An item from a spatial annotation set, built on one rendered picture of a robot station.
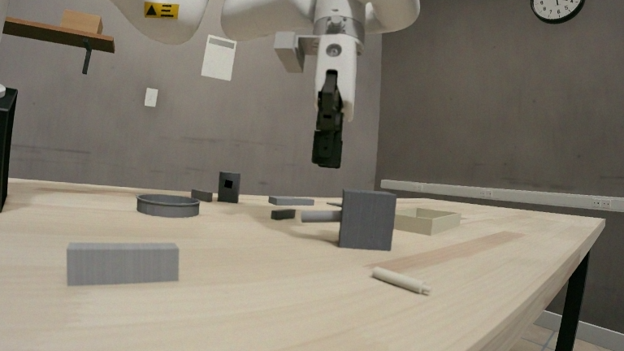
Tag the cream cylindrical pin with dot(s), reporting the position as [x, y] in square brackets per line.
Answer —
[403, 281]

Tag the grey cylinder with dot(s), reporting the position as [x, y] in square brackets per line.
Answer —
[321, 216]

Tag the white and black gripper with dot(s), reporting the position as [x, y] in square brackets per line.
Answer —
[338, 69]

